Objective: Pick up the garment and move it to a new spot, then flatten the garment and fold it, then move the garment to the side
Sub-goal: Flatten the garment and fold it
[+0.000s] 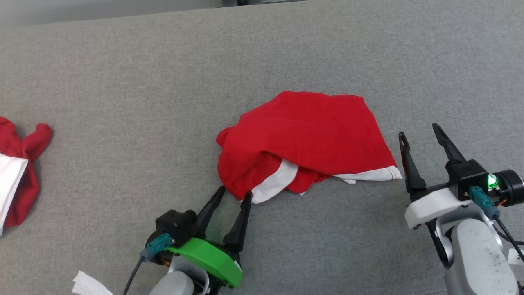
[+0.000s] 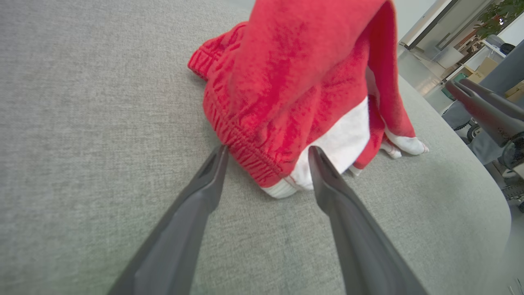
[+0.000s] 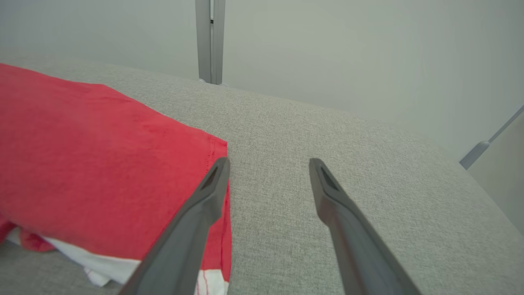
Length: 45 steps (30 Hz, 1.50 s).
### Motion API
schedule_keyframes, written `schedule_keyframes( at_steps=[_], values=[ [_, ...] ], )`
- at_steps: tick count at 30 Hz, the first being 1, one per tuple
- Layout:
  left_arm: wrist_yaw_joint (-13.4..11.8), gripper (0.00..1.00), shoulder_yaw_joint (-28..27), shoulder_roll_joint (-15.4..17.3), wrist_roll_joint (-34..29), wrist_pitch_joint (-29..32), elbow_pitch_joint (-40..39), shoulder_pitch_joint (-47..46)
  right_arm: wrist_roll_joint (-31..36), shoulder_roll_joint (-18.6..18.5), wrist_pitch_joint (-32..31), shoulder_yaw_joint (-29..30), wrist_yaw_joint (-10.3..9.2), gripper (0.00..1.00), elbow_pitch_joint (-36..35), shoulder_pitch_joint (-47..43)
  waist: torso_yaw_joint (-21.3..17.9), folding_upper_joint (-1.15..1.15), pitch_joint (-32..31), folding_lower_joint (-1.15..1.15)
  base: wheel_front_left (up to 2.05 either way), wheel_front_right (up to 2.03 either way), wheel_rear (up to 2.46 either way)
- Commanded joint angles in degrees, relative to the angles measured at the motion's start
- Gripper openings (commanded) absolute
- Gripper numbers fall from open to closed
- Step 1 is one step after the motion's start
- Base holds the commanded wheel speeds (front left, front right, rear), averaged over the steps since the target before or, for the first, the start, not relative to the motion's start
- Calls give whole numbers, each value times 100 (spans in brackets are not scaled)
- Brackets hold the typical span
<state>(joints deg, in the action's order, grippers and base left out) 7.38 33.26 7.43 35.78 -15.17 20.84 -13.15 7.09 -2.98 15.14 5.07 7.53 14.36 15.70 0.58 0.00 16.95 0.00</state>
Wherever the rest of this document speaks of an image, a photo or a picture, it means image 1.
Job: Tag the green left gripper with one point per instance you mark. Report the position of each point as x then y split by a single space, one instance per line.
208 258

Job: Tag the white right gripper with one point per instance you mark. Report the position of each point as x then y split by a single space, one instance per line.
430 207

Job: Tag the red garment with white hem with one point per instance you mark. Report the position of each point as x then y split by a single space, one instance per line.
319 135

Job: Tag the red white striped-trim garment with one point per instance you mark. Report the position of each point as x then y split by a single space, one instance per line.
24 180

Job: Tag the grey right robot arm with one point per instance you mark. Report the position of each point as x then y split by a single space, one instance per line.
479 258

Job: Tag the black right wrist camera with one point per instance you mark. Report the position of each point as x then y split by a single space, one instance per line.
466 174

